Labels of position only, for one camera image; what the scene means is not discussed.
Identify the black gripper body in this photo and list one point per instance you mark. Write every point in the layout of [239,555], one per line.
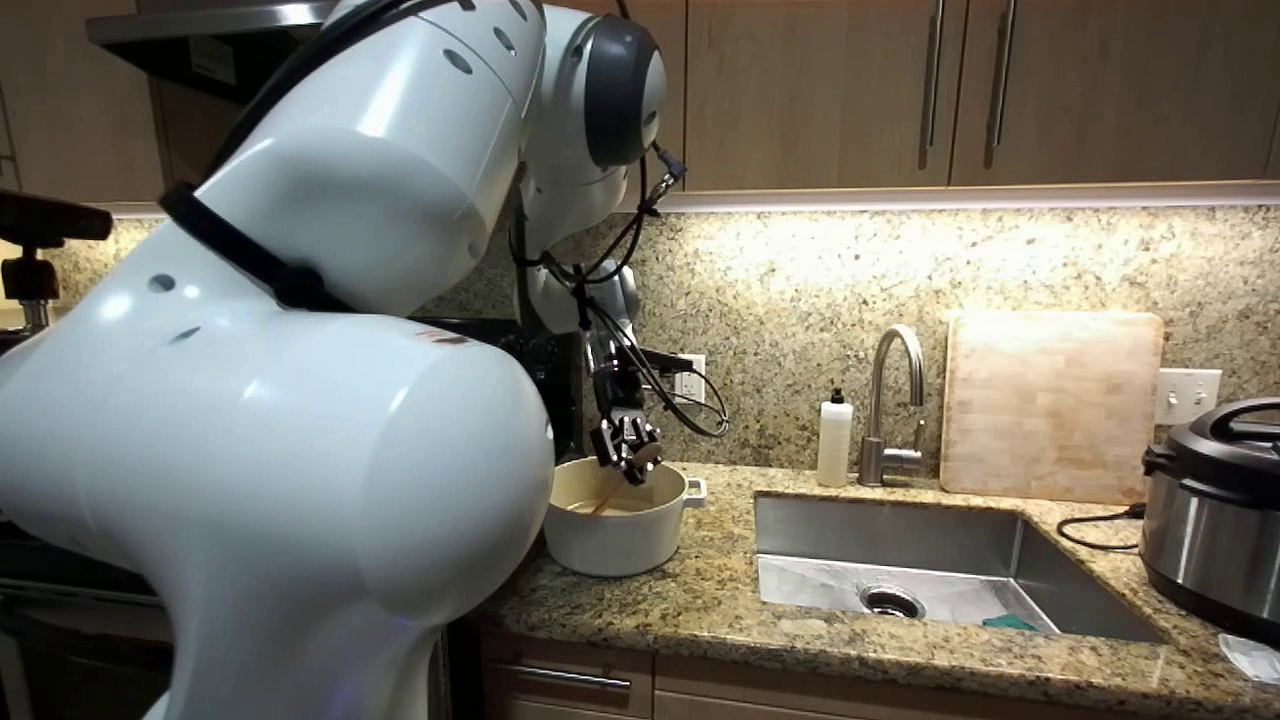
[617,384]

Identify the wooden spoon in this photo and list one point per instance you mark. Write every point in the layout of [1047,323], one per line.
[610,502]

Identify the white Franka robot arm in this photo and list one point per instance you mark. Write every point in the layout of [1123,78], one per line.
[264,467]

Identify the white cooking pot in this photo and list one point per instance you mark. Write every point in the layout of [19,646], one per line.
[612,540]

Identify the black electric stove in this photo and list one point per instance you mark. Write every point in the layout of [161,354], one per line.
[553,384]

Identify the white soap bottle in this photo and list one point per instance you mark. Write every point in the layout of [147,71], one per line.
[835,441]

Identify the metal kitchen faucet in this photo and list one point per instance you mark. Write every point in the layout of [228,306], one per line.
[891,461]

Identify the wooden sink base cabinet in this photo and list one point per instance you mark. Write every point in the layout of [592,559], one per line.
[693,700]

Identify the stainless steel sink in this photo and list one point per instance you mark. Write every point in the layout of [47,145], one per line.
[921,561]

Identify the teal sponge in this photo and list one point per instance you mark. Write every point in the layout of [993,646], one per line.
[1014,622]

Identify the wooden cutting board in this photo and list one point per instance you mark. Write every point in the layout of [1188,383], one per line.
[1054,404]

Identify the steel range hood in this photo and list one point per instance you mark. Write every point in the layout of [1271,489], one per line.
[202,26]

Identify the steel electric pressure cooker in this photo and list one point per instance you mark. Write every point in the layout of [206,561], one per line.
[1220,522]

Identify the white paper scrap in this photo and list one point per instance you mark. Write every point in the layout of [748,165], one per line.
[1252,659]

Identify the white wall outlet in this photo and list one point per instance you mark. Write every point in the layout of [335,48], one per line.
[1184,399]
[689,383]

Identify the black camera on tripod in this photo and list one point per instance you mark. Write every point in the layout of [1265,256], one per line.
[34,225]

